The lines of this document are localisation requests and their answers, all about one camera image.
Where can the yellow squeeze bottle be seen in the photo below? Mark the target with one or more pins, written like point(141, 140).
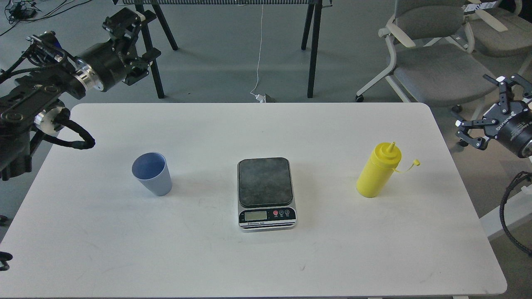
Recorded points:
point(380, 166)

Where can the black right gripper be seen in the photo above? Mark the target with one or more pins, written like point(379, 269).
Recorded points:
point(515, 131)

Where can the black digital kitchen scale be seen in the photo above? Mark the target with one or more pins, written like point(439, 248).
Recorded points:
point(265, 195)

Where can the black leg background table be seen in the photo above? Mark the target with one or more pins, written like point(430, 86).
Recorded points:
point(311, 27)

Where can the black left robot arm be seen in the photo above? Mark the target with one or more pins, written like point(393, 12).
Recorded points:
point(33, 112)

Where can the grey office chair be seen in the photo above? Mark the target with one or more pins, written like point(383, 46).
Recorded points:
point(430, 60)
point(499, 30)

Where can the white power adapter on floor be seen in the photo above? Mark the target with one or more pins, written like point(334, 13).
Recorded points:
point(264, 98)

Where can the light blue ribbed cup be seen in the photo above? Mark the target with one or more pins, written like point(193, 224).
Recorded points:
point(151, 170)

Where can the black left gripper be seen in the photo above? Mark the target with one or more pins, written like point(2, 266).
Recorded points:
point(105, 64)

